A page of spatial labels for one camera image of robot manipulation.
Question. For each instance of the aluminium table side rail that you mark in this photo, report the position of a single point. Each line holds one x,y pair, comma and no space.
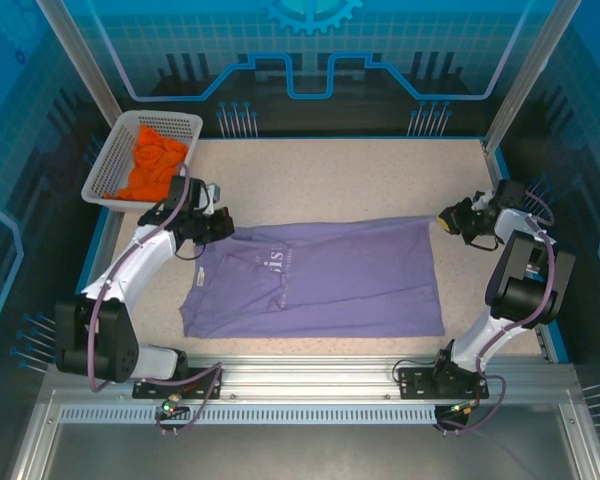
495,165
108,236

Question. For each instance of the white perforated plastic basket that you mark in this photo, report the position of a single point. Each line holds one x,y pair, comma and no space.
170,125

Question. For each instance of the purple t-shirt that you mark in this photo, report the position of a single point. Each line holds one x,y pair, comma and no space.
330,280

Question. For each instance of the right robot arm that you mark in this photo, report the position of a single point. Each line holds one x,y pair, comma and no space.
520,300

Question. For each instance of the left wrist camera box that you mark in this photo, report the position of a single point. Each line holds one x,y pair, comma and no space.
214,192

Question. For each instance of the steel shelf panel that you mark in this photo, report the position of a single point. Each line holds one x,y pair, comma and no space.
305,450

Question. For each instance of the aluminium frame post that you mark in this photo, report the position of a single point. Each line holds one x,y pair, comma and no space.
87,70
530,75

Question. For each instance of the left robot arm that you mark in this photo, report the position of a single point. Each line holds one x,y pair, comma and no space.
130,260

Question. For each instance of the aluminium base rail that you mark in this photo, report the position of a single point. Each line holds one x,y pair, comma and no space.
305,380

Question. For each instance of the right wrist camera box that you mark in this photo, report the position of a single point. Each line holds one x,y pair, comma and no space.
480,200

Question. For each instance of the orange t-shirt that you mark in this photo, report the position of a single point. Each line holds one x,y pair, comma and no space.
150,160

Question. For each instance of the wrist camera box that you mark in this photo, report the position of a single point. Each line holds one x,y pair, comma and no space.
480,200
214,192

